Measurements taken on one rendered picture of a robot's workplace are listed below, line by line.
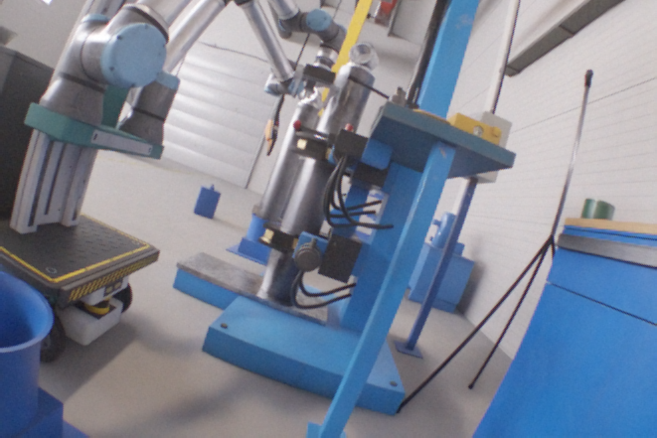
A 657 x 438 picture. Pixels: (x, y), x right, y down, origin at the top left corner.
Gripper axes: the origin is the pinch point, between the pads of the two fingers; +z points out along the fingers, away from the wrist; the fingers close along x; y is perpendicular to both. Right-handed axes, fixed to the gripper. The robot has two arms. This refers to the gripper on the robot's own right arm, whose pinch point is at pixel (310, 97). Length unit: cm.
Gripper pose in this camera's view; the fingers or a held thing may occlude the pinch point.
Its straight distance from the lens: 154.1
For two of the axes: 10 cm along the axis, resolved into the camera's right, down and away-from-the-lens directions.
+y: -0.2, -0.2, -10.0
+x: 9.4, 3.4, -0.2
